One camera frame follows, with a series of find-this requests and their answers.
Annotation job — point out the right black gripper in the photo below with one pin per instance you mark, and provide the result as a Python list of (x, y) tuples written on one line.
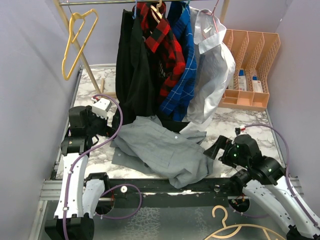
[(224, 143)]

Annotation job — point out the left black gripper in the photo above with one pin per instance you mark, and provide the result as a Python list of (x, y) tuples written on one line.
[(107, 130)]

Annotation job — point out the grey button shirt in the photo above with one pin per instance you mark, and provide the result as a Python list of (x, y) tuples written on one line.
[(147, 147)]

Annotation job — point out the yellow wire hanger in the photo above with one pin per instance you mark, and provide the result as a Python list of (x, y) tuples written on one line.
[(73, 39)]

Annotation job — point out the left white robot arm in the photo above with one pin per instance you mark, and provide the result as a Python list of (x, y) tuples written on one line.
[(79, 196)]

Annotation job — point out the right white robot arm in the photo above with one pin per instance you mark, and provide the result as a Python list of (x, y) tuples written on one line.
[(264, 180)]

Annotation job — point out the black hanging shirt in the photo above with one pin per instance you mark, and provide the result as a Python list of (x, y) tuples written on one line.
[(134, 87)]

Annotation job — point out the blue plaid shirt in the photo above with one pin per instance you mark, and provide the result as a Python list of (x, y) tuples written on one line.
[(176, 103)]

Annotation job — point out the beige hanger in foreground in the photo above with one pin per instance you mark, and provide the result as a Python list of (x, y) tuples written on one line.
[(238, 227)]

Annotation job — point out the white hanging shirt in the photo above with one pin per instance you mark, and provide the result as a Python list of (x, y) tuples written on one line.
[(215, 69)]

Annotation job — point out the red black plaid shirt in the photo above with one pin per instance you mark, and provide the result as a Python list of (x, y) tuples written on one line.
[(162, 48)]

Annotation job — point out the beige wooden hanger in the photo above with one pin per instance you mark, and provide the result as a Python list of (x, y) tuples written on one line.
[(155, 11)]

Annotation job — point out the white box in organizer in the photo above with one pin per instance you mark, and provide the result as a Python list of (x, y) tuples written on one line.
[(256, 83), (242, 80)]

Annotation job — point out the orange plastic file organizer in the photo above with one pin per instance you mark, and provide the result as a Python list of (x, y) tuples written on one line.
[(251, 50)]

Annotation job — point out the wooden clothes rack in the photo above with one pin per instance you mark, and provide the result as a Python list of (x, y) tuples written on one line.
[(65, 19)]

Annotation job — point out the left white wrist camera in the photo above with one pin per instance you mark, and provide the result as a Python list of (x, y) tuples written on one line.
[(101, 105)]

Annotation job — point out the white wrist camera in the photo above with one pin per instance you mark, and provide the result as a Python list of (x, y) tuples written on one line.
[(239, 130), (101, 105)]

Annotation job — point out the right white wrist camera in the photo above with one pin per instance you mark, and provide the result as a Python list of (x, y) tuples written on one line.
[(239, 130)]

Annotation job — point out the blue wire hanger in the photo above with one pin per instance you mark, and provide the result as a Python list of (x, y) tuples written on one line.
[(134, 10)]

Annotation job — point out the pink wire hanger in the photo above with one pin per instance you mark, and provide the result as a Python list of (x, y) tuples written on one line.
[(208, 24)]

